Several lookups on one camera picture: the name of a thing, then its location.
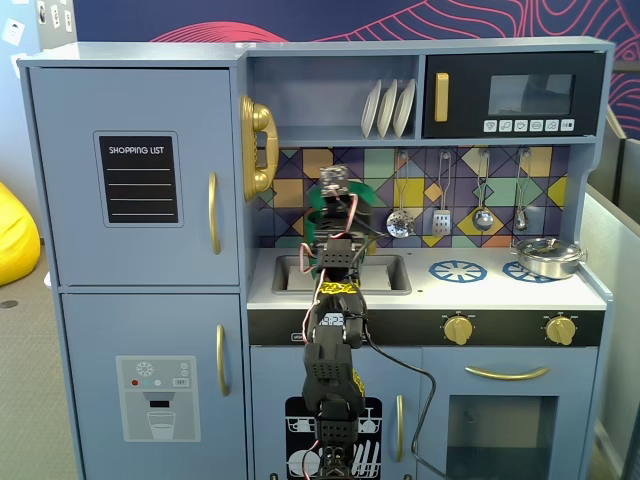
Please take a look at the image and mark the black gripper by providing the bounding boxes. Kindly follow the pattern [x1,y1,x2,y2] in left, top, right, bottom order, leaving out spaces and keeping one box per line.
[314,196,372,243]

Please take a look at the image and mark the steel pot lid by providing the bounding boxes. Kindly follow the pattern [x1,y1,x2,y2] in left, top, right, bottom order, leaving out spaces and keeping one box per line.
[513,237,582,257]

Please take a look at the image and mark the steel skimmer spoon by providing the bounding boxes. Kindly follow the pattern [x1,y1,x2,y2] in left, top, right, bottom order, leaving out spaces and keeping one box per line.
[385,151,416,240]

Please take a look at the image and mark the grey toy sink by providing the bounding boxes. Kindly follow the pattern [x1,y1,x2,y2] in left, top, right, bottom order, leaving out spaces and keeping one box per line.
[272,253,414,296]

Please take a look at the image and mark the steel slotted spatula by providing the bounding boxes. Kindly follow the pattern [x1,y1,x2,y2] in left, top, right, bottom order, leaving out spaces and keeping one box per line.
[432,151,454,236]

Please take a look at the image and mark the white toy plate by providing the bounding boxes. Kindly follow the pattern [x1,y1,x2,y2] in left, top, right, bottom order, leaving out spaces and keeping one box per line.
[375,78,400,140]
[392,78,417,139]
[360,78,384,140]

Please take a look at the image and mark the blue toy kitchen unit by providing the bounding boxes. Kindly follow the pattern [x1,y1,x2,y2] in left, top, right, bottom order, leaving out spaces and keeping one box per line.
[17,37,616,480]

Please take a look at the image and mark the gold toy telephone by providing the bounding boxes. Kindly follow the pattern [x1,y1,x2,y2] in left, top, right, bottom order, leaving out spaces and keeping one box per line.
[239,94,281,203]

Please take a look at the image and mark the steel ladle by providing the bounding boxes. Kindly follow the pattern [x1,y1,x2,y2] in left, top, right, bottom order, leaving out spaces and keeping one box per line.
[471,149,496,233]

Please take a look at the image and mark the gold stove knob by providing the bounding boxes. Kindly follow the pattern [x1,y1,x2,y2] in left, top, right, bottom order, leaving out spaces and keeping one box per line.
[443,314,475,346]
[544,314,577,346]

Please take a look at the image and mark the small steel spoon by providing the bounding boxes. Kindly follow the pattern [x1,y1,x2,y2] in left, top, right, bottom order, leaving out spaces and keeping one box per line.
[513,148,532,232]

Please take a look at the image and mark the black control panel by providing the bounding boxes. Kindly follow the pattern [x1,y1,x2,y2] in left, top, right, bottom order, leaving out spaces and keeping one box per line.
[248,309,606,347]

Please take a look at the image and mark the black shopping list chalkboard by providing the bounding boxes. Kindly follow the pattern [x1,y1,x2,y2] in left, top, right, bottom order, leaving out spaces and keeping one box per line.
[93,130,185,229]

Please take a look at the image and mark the steel toy pot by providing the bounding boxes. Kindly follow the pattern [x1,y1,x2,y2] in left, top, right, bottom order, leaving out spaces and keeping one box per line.
[509,244,590,280]

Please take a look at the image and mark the blue oven door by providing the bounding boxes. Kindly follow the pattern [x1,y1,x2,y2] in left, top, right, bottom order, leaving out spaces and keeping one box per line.
[421,347,600,480]

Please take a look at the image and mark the blue upper fridge door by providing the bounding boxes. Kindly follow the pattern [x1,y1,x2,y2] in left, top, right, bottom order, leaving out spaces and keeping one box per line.
[28,67,242,287]

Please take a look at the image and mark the blue lower freezer door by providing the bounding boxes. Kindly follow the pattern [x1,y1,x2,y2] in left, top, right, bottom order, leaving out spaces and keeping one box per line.
[60,293,249,480]

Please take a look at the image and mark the black microwave door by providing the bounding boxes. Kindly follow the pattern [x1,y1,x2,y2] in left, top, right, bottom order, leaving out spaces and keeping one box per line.
[422,52,607,140]

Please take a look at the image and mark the grey office partition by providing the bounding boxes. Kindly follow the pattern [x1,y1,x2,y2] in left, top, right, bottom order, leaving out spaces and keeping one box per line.
[582,134,640,480]

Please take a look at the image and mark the yellow beanbag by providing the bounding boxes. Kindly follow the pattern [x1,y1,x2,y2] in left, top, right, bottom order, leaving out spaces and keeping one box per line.
[0,180,41,287]

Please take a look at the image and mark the small wrist camera board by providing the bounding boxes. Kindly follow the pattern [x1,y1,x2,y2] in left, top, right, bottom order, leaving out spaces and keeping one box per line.
[319,164,350,195]

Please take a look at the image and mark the gold curved fridge handle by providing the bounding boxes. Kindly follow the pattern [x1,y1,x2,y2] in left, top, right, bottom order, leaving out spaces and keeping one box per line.
[207,172,222,256]

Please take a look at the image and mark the gold microwave handle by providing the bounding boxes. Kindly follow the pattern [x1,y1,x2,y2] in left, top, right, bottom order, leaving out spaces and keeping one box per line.
[433,72,450,124]

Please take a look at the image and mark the gold curved freezer handle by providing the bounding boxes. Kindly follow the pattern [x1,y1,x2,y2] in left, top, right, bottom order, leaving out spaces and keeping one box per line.
[215,323,231,398]

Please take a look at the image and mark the black camera cable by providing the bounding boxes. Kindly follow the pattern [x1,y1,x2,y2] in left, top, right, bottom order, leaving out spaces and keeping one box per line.
[349,219,449,479]

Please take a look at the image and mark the gold dishwasher handle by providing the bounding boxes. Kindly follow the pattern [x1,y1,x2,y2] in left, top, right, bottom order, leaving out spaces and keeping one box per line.
[395,394,405,464]

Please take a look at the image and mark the gold oven door handle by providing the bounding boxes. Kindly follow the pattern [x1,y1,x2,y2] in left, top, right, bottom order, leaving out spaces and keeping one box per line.
[464,365,551,382]

